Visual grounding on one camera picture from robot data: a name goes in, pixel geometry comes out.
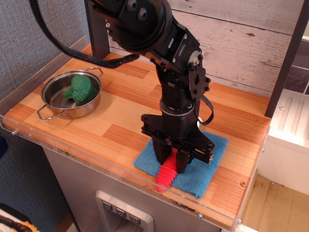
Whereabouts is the dark right vertical post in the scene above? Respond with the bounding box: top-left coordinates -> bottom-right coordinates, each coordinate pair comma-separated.
265,0 -> 309,118

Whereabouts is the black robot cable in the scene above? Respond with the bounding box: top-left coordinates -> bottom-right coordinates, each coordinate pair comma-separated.
28,0 -> 140,69

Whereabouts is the clear acrylic table guard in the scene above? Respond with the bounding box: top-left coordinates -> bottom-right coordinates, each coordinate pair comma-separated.
3,110 -> 270,230

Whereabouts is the blue cloth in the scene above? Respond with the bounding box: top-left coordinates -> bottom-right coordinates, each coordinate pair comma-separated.
134,131 -> 228,199

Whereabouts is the dark vertical post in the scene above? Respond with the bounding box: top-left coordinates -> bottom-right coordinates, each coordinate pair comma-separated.
265,0 -> 309,118
84,0 -> 110,59

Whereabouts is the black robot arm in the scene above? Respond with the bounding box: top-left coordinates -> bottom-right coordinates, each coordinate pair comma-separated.
91,0 -> 214,173

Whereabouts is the yellow object at corner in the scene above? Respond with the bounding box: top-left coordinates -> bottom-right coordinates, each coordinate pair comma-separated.
20,221 -> 38,232

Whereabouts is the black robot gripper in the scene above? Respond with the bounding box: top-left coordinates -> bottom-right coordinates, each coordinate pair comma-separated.
141,110 -> 214,173

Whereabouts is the dark left vertical post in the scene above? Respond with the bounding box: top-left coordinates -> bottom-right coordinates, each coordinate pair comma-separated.
84,0 -> 110,59

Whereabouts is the white toy sink unit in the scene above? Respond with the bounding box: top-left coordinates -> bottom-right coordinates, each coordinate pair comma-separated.
255,35 -> 309,196

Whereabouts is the green toy broccoli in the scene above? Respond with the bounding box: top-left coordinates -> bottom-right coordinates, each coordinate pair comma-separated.
63,75 -> 96,105

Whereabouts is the red handled metal spoon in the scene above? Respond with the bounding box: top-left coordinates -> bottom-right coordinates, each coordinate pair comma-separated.
155,116 -> 203,193

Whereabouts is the grey toy fridge cabinet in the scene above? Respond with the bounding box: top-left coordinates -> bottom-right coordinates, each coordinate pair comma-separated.
44,148 -> 220,232

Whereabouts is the small steel pot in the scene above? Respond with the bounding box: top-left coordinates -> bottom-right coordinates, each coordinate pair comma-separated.
37,68 -> 101,120

